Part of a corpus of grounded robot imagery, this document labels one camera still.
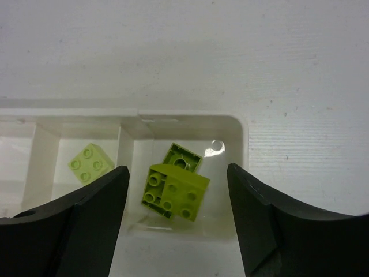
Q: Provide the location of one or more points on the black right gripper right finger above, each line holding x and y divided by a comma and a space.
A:
279, 235

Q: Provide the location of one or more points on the light green lego brick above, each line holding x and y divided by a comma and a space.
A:
90, 164

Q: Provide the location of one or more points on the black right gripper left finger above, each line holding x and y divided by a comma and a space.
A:
74, 235

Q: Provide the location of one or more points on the white three-compartment tray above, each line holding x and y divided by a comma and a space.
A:
39, 140

